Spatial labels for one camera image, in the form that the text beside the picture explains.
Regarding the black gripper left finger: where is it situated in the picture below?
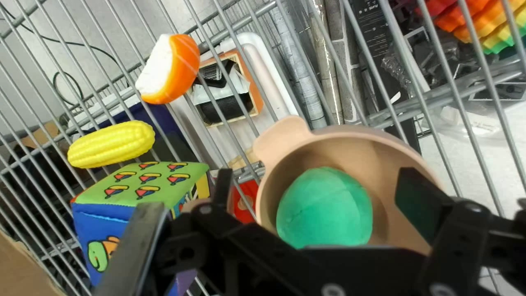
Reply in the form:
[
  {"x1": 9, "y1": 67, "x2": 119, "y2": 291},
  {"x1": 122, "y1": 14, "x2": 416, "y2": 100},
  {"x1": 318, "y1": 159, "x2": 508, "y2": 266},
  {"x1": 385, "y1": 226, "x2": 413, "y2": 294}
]
[{"x1": 94, "y1": 203, "x2": 168, "y2": 296}]

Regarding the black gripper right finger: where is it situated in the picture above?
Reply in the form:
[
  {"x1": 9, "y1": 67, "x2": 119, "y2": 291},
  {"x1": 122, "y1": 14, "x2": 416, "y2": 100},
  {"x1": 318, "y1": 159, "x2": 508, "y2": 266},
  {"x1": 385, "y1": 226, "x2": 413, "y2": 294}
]
[{"x1": 395, "y1": 167, "x2": 454, "y2": 230}]

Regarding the colourful soft fabric cube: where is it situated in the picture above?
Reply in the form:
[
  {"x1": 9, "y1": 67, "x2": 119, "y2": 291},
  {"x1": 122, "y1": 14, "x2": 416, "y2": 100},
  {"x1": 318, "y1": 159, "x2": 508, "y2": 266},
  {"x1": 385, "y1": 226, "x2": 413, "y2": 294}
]
[{"x1": 71, "y1": 161, "x2": 211, "y2": 286}]

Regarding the green ball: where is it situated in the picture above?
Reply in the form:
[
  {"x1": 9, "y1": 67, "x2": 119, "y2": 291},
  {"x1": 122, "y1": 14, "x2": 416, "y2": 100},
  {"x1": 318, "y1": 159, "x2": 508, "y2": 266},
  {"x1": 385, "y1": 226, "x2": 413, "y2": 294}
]
[{"x1": 277, "y1": 167, "x2": 374, "y2": 248}]

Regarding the tan plastic bowl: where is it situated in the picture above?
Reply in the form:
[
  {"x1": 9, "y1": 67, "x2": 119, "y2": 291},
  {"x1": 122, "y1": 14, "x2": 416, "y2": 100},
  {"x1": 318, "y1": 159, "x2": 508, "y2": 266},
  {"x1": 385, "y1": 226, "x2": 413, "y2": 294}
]
[{"x1": 254, "y1": 115, "x2": 434, "y2": 253}]

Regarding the white orange device lower shelf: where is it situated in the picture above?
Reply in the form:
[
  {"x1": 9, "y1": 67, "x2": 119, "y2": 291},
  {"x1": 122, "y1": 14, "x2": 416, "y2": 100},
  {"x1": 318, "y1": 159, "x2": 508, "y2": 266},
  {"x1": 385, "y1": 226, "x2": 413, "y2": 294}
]
[{"x1": 175, "y1": 32, "x2": 295, "y2": 164}]

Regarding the yellow toy corn cob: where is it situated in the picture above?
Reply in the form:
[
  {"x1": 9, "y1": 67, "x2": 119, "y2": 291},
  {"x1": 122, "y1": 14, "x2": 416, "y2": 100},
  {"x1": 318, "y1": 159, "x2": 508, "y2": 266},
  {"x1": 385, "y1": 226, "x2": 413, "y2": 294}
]
[{"x1": 68, "y1": 119, "x2": 157, "y2": 169}]

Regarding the red and wood toy block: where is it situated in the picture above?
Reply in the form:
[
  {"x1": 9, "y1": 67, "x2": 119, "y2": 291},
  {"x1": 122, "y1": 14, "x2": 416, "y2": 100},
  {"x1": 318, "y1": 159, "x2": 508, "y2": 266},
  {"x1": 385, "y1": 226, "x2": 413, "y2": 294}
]
[{"x1": 229, "y1": 179, "x2": 259, "y2": 223}]

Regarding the rainbow stacking toy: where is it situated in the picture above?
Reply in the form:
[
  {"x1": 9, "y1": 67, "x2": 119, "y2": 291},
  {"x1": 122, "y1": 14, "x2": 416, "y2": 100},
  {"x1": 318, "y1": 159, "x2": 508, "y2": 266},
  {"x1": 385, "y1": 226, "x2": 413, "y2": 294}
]
[{"x1": 425, "y1": 0, "x2": 526, "y2": 54}]

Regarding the orange and white toy slice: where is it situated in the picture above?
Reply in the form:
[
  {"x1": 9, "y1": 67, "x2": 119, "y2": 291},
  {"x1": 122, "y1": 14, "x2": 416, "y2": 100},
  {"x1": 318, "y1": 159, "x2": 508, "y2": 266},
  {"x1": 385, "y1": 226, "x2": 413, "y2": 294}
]
[{"x1": 135, "y1": 34, "x2": 201, "y2": 105}]

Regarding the wire shelf rack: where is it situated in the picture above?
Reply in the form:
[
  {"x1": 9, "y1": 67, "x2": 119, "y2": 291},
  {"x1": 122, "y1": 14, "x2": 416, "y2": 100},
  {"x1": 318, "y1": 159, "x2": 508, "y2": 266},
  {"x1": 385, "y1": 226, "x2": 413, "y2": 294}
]
[{"x1": 0, "y1": 0, "x2": 526, "y2": 296}]

